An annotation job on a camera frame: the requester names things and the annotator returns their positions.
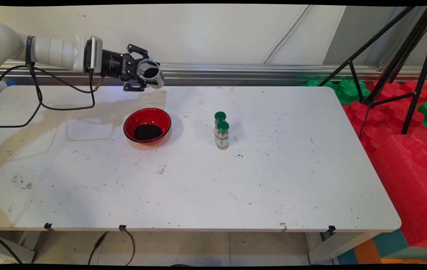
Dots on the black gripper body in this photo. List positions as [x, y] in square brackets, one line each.
[117, 65]

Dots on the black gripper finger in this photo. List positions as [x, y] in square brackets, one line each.
[134, 85]
[138, 52]

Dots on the black seeds pile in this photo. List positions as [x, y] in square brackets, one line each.
[147, 132]
[149, 71]

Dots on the clear plastic jar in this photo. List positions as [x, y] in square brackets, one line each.
[158, 81]

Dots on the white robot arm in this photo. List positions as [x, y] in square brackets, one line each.
[56, 50]

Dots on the red bowl with black rim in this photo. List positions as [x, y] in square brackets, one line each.
[161, 118]

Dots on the green lid spice bottle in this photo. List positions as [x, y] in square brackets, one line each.
[220, 116]
[222, 135]

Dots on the blue foam mat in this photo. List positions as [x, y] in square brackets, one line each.
[11, 83]

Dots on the white table leg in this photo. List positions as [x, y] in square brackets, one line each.
[333, 249]
[14, 249]

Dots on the red foam puzzle mats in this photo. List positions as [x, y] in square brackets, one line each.
[385, 116]

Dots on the black tripod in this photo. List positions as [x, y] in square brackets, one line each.
[400, 52]

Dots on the large red foam block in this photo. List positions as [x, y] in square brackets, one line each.
[404, 180]

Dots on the orange foam block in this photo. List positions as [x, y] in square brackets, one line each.
[367, 253]

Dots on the teal foam block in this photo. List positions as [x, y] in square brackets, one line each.
[393, 242]

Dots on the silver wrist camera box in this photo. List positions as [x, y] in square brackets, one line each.
[96, 52]

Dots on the aluminium wall rail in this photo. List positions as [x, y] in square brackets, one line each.
[235, 71]

